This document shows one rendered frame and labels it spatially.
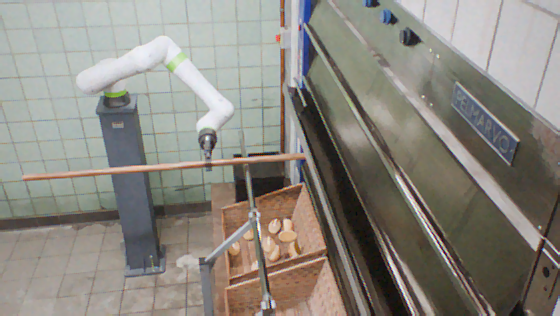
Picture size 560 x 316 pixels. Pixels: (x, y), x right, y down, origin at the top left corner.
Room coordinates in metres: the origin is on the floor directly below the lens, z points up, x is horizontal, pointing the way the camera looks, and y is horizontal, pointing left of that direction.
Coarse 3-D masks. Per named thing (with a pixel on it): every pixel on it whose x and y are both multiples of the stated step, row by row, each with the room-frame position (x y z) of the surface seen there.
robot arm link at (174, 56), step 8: (152, 40) 2.46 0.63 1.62; (160, 40) 2.46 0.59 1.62; (168, 40) 2.49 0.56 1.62; (168, 48) 2.45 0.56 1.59; (176, 48) 2.47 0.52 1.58; (168, 56) 2.43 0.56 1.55; (176, 56) 2.44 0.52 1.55; (184, 56) 2.46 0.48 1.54; (168, 64) 2.43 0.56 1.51; (176, 64) 2.42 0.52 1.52
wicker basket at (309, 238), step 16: (272, 192) 2.33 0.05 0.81; (288, 192) 2.34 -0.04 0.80; (304, 192) 2.31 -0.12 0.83; (224, 208) 2.28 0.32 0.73; (240, 208) 2.30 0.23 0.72; (304, 208) 2.23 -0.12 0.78; (224, 224) 2.14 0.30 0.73; (240, 224) 2.30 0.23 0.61; (304, 224) 2.15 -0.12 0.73; (224, 240) 2.08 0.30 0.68; (240, 240) 2.19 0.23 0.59; (304, 240) 2.08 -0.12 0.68; (320, 240) 1.92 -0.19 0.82; (288, 256) 2.06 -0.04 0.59; (304, 256) 1.81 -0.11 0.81; (320, 256) 1.82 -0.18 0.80; (240, 272) 1.94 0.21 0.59; (256, 272) 1.77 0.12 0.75
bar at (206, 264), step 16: (240, 144) 2.24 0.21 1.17; (256, 208) 1.71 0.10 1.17; (256, 224) 1.60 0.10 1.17; (256, 240) 1.50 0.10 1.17; (208, 256) 1.64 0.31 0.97; (256, 256) 1.43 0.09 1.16; (208, 272) 1.62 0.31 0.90; (208, 288) 1.62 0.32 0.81; (208, 304) 1.61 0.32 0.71; (272, 304) 1.19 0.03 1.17
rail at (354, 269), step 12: (288, 96) 2.22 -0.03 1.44; (300, 120) 1.97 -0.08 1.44; (312, 156) 1.67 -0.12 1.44; (324, 180) 1.51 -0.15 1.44; (324, 192) 1.44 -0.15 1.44; (336, 216) 1.30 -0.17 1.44; (336, 228) 1.25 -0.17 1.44; (348, 252) 1.14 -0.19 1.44; (348, 264) 1.10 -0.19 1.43; (360, 276) 1.04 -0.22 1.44; (360, 288) 1.00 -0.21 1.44; (372, 312) 0.91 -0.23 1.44
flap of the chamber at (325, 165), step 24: (312, 120) 2.04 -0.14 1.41; (312, 144) 1.81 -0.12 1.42; (312, 168) 1.62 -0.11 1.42; (336, 168) 1.65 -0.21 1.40; (336, 192) 1.48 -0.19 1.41; (360, 216) 1.36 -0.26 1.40; (336, 240) 1.22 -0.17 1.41; (360, 240) 1.23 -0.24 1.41; (360, 264) 1.11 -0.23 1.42; (384, 264) 1.13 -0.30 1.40; (384, 288) 1.03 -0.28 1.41; (384, 312) 0.94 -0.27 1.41
